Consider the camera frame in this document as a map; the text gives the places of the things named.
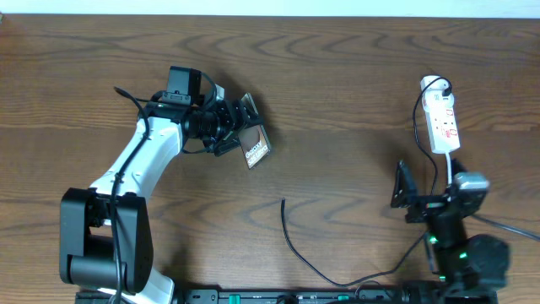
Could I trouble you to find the black charging cable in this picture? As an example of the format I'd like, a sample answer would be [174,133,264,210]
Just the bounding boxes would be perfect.
[280,76,453,288]

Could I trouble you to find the white USB charger adapter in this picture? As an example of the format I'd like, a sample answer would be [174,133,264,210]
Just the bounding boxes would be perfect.
[420,75,454,104]

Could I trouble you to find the Samsung Galaxy smartphone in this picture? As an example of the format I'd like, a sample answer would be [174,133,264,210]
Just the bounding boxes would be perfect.
[239,93,272,170]

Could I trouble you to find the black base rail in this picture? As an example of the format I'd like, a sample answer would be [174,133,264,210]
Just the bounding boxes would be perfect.
[75,288,444,304]

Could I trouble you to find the white power strip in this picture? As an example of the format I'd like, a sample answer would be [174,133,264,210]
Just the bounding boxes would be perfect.
[422,90,461,155]

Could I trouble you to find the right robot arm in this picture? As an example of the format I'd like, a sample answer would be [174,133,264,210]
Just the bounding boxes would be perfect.
[391,160,510,303]

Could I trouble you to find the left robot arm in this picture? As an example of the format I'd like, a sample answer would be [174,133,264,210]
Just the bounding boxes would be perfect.
[59,66,264,303]

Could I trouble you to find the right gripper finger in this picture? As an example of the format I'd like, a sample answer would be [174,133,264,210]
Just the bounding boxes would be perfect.
[391,160,418,208]
[451,158,467,176]

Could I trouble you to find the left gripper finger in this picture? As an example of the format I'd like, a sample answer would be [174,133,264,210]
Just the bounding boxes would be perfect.
[213,136,240,157]
[234,97,264,127]

